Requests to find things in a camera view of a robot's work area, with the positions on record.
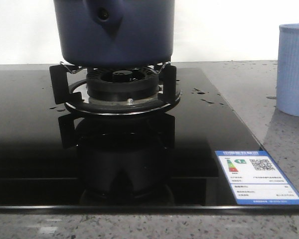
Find light blue ribbed cup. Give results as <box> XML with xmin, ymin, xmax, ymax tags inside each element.
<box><xmin>276</xmin><ymin>23</ymin><xmax>299</xmax><ymax>117</ymax></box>

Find black metal pot support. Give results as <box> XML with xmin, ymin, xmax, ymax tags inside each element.
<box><xmin>49</xmin><ymin>62</ymin><xmax>181</xmax><ymax>116</ymax></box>

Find black round gas burner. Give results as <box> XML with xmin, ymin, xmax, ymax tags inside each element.
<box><xmin>86</xmin><ymin>67</ymin><xmax>159</xmax><ymax>101</ymax></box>

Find dark blue saucepan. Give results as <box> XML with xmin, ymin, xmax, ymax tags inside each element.
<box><xmin>54</xmin><ymin>0</ymin><xmax>175</xmax><ymax>68</ymax></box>

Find black glass gas cooktop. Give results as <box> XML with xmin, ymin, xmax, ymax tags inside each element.
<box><xmin>0</xmin><ymin>68</ymin><xmax>299</xmax><ymax>214</ymax></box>

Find blue energy label sticker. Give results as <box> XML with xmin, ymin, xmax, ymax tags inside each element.
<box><xmin>215</xmin><ymin>150</ymin><xmax>299</xmax><ymax>205</ymax></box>

